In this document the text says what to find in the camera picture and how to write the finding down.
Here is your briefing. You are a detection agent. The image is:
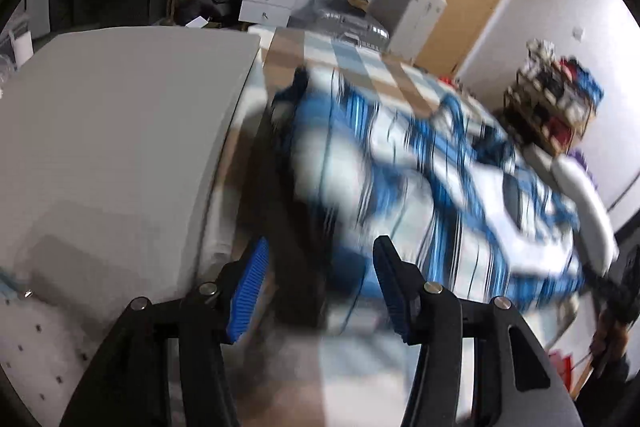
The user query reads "blue white plaid shirt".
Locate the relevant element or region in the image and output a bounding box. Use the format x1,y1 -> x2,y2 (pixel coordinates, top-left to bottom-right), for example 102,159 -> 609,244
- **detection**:
271,68 -> 584,310

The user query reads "right hand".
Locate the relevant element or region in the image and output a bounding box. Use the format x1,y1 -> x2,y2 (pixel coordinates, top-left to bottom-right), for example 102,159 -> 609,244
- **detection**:
589,308 -> 628,361

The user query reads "white pillow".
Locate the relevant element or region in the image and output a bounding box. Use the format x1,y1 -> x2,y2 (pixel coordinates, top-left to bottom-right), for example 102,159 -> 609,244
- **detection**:
551,155 -> 620,275

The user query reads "checkered bed cover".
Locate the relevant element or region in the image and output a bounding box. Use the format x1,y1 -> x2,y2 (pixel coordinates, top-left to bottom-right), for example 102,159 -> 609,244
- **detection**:
201,26 -> 446,426

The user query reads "wooden shoe rack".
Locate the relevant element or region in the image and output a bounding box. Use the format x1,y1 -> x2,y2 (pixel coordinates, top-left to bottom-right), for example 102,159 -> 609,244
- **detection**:
501,39 -> 604,158

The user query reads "silver hard suitcase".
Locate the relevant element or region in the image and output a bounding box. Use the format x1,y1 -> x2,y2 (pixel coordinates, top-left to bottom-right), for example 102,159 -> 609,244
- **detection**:
288,0 -> 390,52

